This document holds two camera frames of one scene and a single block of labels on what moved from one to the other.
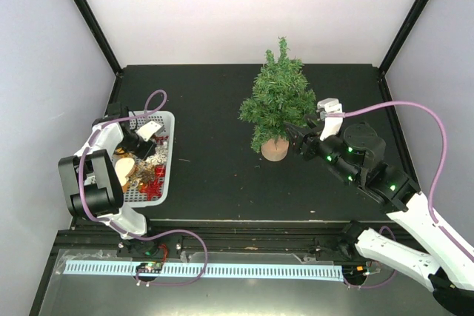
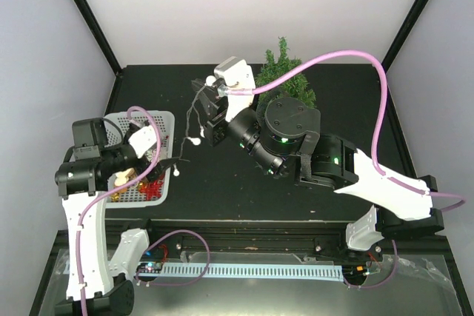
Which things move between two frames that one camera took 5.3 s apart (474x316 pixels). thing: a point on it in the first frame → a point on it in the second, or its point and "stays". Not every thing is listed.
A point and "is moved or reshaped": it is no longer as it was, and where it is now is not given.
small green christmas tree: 281,96 stays
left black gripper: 149,149 → 159,167
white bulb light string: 161,144 is moved or reshaped
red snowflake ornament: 153,188 stays
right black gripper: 309,139 → 212,131
